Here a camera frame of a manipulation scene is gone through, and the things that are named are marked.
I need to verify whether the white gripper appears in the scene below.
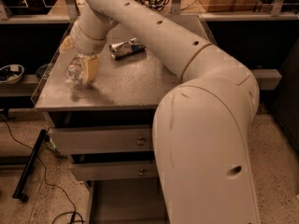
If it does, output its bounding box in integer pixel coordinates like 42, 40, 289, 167
59, 23, 107, 83

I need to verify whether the clear plastic water bottle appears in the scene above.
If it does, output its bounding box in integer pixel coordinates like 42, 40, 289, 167
65, 54, 90, 84

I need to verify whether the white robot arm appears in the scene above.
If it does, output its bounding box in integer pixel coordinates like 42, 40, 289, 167
61, 0, 261, 224

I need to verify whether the grey drawer cabinet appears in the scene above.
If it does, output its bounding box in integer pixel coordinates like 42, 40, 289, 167
31, 14, 219, 224

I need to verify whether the top grey drawer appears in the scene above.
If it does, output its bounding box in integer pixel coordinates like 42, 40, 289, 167
49, 125, 153, 155

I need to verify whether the grey drawer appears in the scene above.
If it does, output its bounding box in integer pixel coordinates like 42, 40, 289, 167
49, 125, 153, 155
86, 177, 170, 224
70, 161, 158, 181

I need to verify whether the middle grey drawer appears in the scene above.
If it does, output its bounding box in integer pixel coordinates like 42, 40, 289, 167
70, 161, 158, 181

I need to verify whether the bottom grey drawer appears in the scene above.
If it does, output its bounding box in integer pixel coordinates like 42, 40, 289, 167
86, 177, 170, 224

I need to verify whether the crushed silver can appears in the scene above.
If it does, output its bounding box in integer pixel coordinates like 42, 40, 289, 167
109, 37, 145, 60

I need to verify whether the dark round bowl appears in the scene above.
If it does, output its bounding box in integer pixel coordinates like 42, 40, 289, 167
36, 63, 53, 80

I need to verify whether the white bowl with items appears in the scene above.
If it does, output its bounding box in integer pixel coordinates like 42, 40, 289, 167
0, 64, 24, 84

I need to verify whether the black bar on floor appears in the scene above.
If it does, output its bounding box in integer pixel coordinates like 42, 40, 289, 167
12, 130, 47, 203

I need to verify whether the black floor cable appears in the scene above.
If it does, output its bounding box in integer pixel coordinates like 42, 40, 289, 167
0, 114, 86, 224

